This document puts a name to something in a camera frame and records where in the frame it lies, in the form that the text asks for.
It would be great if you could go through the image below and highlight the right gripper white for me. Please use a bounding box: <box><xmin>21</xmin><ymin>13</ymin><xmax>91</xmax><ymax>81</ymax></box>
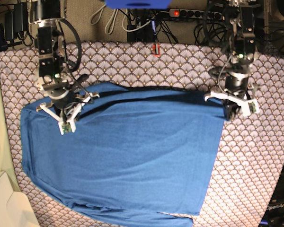
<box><xmin>36</xmin><ymin>92</ymin><xmax>100</xmax><ymax>135</ymax></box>

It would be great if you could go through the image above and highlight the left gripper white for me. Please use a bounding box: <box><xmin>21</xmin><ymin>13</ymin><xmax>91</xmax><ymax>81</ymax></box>
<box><xmin>204</xmin><ymin>84</ymin><xmax>260</xmax><ymax>121</ymax></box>

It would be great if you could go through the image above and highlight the blue T-shirt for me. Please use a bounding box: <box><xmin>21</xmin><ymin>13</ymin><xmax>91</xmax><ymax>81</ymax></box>
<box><xmin>20</xmin><ymin>83</ymin><xmax>224</xmax><ymax>227</ymax></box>

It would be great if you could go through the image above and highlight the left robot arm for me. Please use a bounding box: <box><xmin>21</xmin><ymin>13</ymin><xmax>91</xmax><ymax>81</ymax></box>
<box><xmin>203</xmin><ymin>0</ymin><xmax>260</xmax><ymax>121</ymax></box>

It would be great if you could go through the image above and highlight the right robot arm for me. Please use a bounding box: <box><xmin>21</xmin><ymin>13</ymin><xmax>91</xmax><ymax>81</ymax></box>
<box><xmin>28</xmin><ymin>0</ymin><xmax>100</xmax><ymax>135</ymax></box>

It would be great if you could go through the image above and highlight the fan-patterned table cloth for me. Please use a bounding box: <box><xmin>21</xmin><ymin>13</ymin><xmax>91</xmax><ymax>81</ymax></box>
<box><xmin>0</xmin><ymin>42</ymin><xmax>284</xmax><ymax>227</ymax></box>

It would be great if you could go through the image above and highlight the red black table clamp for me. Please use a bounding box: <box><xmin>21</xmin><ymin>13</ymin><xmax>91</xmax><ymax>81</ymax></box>
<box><xmin>152</xmin><ymin>43</ymin><xmax>160</xmax><ymax>57</ymax></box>

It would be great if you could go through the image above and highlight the white plastic bin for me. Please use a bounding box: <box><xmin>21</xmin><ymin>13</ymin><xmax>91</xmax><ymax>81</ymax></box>
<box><xmin>0</xmin><ymin>171</ymin><xmax>40</xmax><ymax>227</ymax></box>

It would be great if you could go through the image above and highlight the black power adapter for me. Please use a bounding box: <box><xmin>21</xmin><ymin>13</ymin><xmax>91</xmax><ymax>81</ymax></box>
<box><xmin>4</xmin><ymin>2</ymin><xmax>28</xmax><ymax>41</ymax></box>

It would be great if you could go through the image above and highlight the white power strip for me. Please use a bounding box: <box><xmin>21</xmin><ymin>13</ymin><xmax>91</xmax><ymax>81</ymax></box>
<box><xmin>168</xmin><ymin>9</ymin><xmax>222</xmax><ymax>20</ymax></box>

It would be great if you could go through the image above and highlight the black OpenArm case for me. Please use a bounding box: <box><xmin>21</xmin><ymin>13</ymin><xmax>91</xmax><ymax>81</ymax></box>
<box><xmin>259</xmin><ymin>165</ymin><xmax>284</xmax><ymax>227</ymax></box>

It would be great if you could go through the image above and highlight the blue box overhead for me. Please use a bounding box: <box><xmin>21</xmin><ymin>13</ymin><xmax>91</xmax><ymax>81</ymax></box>
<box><xmin>105</xmin><ymin>0</ymin><xmax>171</xmax><ymax>9</ymax></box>

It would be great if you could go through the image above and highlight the grey looped cable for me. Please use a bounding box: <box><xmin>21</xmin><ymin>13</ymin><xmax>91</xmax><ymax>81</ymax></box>
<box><xmin>89</xmin><ymin>9</ymin><xmax>119</xmax><ymax>34</ymax></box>

